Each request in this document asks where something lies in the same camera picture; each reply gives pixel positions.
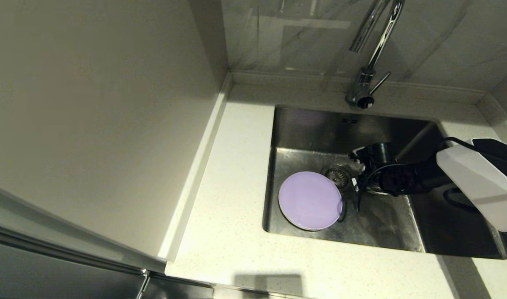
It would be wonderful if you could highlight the purple plastic plate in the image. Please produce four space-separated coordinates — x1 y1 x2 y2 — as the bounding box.
278 171 344 231

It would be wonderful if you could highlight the stainless steel sink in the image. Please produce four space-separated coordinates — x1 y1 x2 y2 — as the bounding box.
262 104 507 260

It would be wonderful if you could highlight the round metal drain strainer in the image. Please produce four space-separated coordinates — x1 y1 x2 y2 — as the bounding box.
320 164 354 192

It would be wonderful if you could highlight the chrome gooseneck faucet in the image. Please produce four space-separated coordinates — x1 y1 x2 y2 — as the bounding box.
346 0 406 110

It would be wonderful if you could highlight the beige tall cabinet side panel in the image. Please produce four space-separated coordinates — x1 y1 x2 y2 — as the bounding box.
0 0 231 262

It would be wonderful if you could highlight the steel appliance door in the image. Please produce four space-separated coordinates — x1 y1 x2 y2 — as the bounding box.
0 222 214 299

